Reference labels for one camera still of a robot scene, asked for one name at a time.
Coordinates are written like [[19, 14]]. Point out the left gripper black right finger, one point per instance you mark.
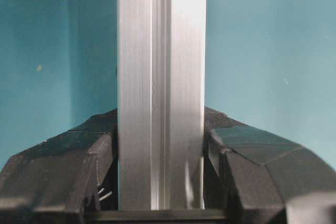
[[260, 177]]

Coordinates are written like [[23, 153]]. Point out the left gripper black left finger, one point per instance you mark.
[[62, 178]]

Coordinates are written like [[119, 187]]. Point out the silver aluminium extrusion rail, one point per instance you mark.
[[161, 85]]

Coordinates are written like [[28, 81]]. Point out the teal table mat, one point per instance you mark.
[[269, 64]]

